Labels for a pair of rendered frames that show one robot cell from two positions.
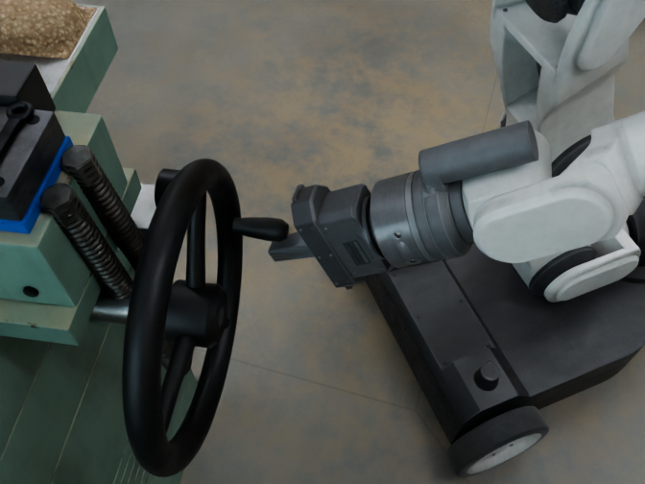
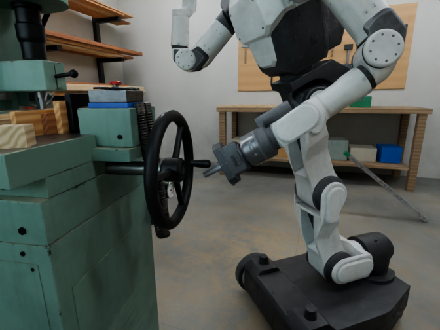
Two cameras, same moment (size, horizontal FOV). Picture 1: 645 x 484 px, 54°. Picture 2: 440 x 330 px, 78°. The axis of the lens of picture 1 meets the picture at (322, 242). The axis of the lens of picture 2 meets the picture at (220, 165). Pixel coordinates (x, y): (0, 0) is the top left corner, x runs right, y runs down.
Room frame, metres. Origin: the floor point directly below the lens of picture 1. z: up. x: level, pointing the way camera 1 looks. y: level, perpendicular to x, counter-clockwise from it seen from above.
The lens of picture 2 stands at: (-0.35, -0.02, 0.99)
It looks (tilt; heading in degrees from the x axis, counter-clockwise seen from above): 14 degrees down; 3
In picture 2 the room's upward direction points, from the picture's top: straight up
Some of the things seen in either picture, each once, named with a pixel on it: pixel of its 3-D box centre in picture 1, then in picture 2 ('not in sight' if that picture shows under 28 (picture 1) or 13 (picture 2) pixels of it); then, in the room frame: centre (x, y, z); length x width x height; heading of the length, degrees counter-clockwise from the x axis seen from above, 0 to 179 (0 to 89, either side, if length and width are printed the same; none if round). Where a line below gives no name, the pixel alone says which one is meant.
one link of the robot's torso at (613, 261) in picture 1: (566, 243); (338, 258); (0.75, -0.50, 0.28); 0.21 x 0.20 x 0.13; 112
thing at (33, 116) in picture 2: not in sight; (57, 120); (0.33, 0.42, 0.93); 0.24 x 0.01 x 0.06; 172
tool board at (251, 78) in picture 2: not in sight; (316, 52); (3.31, -1.06, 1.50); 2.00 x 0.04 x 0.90; 74
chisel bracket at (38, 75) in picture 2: not in sight; (32, 80); (0.34, 0.48, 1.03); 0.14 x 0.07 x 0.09; 82
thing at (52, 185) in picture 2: not in sight; (71, 162); (0.33, 0.40, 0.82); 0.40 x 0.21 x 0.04; 172
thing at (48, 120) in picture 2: not in sight; (76, 120); (0.38, 0.40, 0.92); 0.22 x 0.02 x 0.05; 172
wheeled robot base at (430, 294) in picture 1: (540, 271); (330, 277); (0.74, -0.47, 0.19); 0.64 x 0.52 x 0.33; 112
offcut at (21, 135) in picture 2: not in sight; (16, 135); (0.12, 0.36, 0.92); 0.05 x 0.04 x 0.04; 108
